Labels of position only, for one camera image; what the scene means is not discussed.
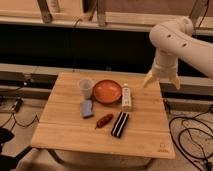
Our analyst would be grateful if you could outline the black cable on left floor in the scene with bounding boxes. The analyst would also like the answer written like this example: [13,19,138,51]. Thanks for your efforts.
[0,109,40,129]

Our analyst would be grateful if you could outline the black hanging cable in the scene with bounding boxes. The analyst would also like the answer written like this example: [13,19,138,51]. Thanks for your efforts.
[70,17,83,73]

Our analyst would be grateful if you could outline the wooden table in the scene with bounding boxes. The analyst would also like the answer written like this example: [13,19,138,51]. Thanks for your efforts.
[31,72,175,159]

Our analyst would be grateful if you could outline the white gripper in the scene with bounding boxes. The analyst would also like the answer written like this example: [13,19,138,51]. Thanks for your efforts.
[143,61,180,90]

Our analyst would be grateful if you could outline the blue sponge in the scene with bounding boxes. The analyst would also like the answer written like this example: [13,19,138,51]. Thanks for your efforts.
[80,100,93,118]

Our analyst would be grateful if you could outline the black power adapter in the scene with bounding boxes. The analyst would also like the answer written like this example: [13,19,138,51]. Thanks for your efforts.
[12,98,23,113]

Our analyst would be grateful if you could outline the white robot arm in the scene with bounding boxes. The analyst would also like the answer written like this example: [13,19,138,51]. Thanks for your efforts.
[143,17,213,89]

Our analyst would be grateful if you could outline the orange ceramic bowl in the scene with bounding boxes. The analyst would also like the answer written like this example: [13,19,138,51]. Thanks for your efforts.
[93,80,122,104]

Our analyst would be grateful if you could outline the clear plastic cup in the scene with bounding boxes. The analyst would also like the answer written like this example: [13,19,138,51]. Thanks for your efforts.
[78,78,94,99]

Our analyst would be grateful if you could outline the white bottle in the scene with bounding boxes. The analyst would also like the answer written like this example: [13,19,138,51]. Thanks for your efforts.
[122,83,132,111]

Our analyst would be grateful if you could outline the black cables on right floor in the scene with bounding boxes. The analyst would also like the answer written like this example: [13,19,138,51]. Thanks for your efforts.
[163,99,213,171]

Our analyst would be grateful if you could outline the red sausage toy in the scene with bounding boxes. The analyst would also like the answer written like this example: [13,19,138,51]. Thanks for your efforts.
[96,114,113,128]

